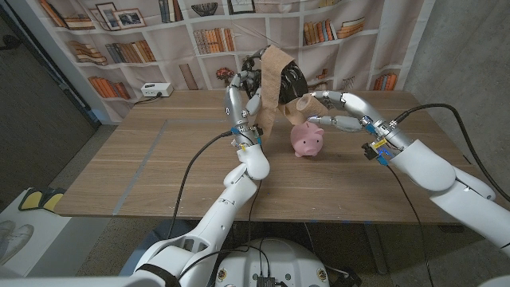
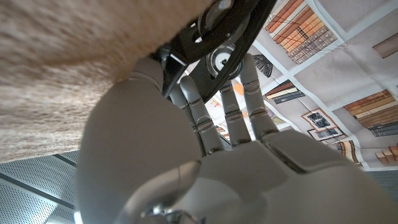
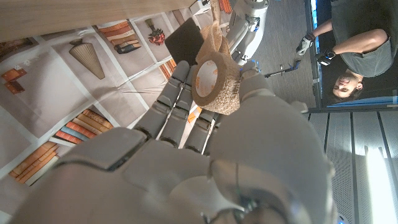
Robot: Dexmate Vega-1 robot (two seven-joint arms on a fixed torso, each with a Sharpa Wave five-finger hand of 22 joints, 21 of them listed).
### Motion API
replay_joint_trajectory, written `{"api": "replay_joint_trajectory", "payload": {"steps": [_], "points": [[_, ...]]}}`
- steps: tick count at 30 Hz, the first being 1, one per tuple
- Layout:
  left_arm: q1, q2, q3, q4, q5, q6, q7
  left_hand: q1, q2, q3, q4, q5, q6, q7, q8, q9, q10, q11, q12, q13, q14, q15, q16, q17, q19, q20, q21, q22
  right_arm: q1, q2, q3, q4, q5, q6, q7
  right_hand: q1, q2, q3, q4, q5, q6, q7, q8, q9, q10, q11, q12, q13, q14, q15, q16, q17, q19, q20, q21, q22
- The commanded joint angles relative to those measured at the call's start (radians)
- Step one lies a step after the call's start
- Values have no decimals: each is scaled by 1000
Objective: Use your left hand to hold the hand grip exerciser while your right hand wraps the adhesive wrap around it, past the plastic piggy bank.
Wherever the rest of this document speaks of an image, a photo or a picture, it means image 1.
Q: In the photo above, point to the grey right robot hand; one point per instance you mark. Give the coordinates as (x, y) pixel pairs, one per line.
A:
(350, 107)

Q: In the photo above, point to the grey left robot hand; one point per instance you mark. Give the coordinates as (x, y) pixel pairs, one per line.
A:
(235, 107)

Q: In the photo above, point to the tan adhesive wrap roll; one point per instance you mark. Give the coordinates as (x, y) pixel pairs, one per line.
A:
(273, 79)

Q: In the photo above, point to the black half-moon tambourine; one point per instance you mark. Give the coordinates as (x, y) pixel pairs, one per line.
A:
(293, 81)

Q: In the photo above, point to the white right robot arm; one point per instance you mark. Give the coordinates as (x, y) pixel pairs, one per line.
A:
(446, 179)

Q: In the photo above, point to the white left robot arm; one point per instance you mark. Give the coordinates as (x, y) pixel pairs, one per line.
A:
(211, 223)

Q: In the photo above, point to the pink plastic piggy bank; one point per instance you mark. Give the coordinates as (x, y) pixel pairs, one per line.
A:
(307, 139)

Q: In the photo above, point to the printed bookshelf backdrop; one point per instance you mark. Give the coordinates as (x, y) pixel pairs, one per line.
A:
(338, 40)

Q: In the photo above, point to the white power strip box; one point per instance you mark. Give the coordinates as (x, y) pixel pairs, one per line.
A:
(156, 89)

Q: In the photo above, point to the grey metal table leg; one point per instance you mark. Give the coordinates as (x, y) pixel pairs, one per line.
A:
(374, 247)

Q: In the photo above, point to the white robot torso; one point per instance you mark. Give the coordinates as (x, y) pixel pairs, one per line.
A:
(275, 259)

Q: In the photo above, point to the yellow black foot pedal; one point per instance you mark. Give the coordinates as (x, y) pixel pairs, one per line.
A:
(34, 199)

